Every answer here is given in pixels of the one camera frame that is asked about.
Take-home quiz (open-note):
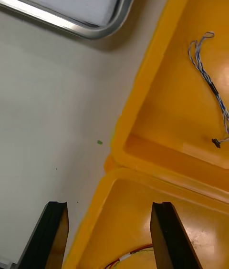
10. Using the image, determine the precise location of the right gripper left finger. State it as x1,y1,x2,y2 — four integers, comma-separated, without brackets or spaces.
18,201,70,269

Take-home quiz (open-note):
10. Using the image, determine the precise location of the blue-white twisted wire harness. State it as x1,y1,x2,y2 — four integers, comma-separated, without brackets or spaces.
187,31,229,149

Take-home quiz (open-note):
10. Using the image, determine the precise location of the red black green-yellow wire harness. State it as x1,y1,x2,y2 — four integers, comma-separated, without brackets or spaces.
104,244,154,269

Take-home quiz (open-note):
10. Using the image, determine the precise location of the yellow-orange plastic bin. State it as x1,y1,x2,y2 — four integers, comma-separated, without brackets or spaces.
62,167,229,269
110,0,229,203

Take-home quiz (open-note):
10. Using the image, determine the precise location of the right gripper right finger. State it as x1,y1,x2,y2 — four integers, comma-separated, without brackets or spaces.
149,201,203,269

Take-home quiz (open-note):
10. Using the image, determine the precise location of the steel tray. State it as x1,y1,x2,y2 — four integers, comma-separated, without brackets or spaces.
0,0,147,40

